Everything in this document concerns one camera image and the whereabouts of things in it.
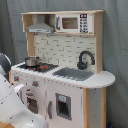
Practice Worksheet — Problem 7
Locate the white oven door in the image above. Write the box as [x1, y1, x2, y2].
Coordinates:
[14, 84, 45, 116]

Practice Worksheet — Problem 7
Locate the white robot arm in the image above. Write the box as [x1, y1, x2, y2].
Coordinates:
[0, 53, 47, 128]

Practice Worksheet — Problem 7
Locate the wooden toy kitchen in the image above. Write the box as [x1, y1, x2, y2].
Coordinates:
[11, 10, 115, 128]

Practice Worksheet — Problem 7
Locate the black toy faucet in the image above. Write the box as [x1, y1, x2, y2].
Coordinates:
[76, 50, 96, 71]

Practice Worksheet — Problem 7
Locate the grey toy sink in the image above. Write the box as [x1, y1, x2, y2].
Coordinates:
[53, 67, 93, 81]

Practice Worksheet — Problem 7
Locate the black toy stovetop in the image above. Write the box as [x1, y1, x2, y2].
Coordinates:
[20, 63, 57, 73]

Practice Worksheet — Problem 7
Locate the small steel pot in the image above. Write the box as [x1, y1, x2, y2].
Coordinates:
[25, 56, 40, 67]

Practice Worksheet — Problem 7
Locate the right oven knob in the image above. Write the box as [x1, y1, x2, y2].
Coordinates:
[32, 81, 39, 87]

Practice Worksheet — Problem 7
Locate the oven knob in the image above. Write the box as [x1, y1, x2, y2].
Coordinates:
[13, 75, 20, 83]
[32, 81, 39, 87]

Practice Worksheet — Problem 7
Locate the grey ice dispenser panel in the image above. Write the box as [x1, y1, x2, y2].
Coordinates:
[55, 93, 72, 120]

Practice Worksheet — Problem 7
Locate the toy microwave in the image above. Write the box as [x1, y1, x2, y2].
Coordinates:
[56, 14, 93, 33]

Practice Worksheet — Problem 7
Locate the grey range hood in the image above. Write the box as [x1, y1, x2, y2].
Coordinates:
[26, 15, 54, 34]

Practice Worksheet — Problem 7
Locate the left oven knob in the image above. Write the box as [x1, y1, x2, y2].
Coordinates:
[13, 75, 20, 83]

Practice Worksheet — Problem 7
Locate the grey cabinet door handle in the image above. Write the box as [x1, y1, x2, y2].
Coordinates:
[48, 101, 52, 119]

